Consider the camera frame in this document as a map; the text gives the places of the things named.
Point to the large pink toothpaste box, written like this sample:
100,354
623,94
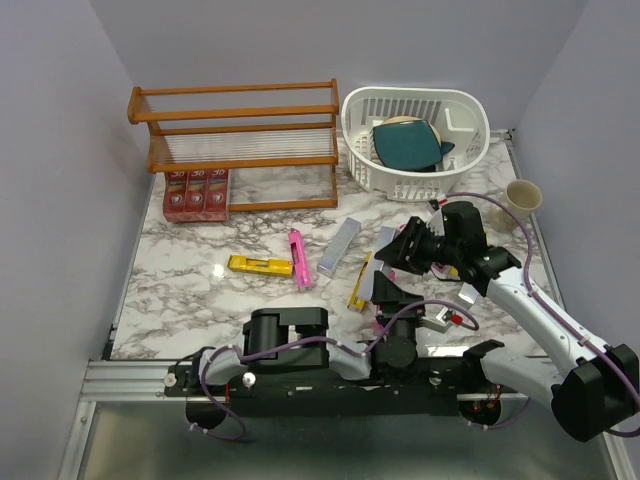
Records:
444,271

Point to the teal square plate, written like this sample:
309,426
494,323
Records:
408,147

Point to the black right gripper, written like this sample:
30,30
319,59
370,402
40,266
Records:
398,252

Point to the pink toothpaste box left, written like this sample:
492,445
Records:
301,269

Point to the beige ceramic mug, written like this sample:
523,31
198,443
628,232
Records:
521,198

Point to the yellow toothpaste box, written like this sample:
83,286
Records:
266,267
356,303

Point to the beige round plate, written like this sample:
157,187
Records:
408,119

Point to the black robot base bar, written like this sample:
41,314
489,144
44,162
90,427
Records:
267,389

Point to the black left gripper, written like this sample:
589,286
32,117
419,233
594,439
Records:
387,297

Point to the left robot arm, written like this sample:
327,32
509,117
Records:
298,339

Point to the red 3D toothpaste box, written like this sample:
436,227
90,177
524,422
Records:
174,198
195,195
216,201

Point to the orange wooden three-tier shelf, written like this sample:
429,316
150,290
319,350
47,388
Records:
278,137

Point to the white plastic basket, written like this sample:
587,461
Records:
458,116

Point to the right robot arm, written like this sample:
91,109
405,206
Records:
589,386

